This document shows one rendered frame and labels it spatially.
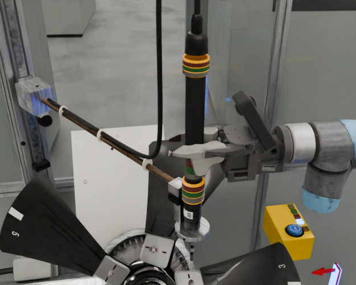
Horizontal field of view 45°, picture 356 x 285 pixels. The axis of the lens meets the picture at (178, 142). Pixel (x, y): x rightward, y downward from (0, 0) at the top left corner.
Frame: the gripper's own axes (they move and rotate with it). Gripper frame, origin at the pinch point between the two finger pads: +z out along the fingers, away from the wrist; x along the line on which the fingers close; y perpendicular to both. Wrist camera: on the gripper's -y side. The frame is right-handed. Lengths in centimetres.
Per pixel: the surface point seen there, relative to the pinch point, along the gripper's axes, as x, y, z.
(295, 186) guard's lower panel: 70, 69, -61
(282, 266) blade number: 2.8, 38.3, -25.8
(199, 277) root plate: 2.1, 37.7, -5.4
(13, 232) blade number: 10.9, 26.7, 34.8
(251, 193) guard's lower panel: 70, 70, -42
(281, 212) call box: 33, 49, -38
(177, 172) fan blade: 16.5, 18.3, -2.5
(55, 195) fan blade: 9.8, 16.7, 24.2
